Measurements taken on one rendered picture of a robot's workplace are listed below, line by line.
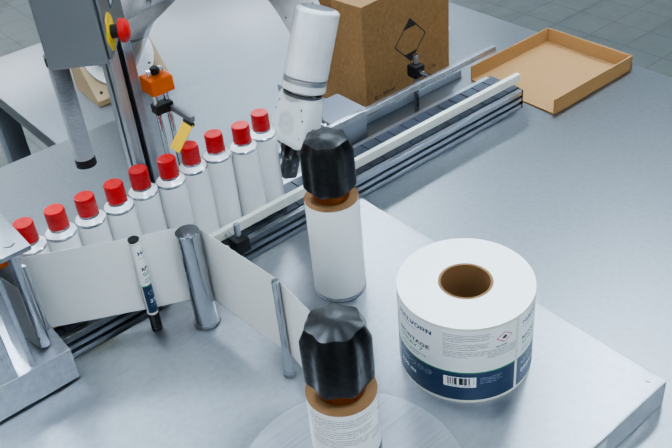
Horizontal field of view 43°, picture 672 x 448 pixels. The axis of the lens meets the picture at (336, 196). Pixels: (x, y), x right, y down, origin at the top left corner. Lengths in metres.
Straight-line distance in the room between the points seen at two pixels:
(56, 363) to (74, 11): 0.53
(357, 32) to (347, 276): 0.69
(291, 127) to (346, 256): 0.34
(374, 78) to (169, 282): 0.80
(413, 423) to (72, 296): 0.57
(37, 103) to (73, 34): 1.03
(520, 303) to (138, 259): 0.58
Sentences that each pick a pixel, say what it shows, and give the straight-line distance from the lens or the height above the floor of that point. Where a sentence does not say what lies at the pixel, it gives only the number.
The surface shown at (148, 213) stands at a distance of 1.50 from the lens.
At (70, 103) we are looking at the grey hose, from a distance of 1.48.
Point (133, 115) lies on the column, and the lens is 1.59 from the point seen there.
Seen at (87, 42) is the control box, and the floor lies 1.33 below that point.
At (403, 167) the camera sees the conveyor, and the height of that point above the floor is 0.84.
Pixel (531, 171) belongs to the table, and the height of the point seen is 0.83.
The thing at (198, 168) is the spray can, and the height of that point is 1.04.
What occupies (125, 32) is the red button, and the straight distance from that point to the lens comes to 1.37.
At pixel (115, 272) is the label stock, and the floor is 1.00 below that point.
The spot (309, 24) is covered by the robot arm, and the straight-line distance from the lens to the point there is 1.56.
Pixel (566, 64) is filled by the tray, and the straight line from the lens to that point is 2.27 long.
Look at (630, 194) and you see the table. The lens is 1.80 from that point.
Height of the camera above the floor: 1.84
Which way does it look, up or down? 35 degrees down
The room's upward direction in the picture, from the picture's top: 6 degrees counter-clockwise
